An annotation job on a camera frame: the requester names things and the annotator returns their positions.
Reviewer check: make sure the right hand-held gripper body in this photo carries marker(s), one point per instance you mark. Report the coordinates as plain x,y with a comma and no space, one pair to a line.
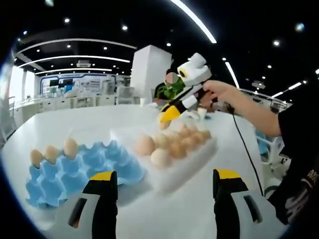
197,72

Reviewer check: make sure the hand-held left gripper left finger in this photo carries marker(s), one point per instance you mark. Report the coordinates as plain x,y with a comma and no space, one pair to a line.
104,199

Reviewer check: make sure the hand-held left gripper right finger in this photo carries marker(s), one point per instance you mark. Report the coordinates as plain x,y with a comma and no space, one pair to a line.
224,199

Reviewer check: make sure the single brown egg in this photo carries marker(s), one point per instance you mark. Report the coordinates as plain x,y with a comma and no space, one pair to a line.
164,125
69,147
36,156
51,154

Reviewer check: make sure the blue egg tray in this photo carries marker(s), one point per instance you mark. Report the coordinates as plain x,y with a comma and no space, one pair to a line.
74,171

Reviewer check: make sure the group of brown eggs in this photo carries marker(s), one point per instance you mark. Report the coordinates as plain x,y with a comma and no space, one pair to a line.
159,158

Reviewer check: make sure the white foam egg block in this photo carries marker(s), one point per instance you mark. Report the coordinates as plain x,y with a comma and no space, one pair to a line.
184,171

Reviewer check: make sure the person's right hand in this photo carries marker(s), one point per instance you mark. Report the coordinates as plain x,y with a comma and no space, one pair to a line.
221,93

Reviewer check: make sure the green potted plant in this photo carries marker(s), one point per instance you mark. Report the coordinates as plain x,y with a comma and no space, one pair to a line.
169,93

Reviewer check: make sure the small white grey object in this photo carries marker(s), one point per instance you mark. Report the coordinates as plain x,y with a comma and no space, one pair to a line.
200,113

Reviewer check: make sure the white paper cup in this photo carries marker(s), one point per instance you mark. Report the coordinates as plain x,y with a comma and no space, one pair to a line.
144,102

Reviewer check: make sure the long ceiling light strip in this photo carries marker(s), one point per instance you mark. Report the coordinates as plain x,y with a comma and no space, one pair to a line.
197,21

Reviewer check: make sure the white rolling chair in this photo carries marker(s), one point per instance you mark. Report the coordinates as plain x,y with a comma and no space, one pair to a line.
274,159

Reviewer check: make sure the white table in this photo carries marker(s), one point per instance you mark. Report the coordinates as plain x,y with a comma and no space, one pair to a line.
87,124

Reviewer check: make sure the person's black printed shirt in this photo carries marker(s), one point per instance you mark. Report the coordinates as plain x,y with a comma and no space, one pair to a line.
299,149

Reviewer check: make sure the ceiling air conditioner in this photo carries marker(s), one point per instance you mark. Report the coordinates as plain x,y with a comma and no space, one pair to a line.
83,64

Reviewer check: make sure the row of white cabinets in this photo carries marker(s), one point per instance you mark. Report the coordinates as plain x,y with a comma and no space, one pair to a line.
62,103

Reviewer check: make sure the blue trimmed display shelves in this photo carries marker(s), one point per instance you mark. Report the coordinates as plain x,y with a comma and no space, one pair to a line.
74,84

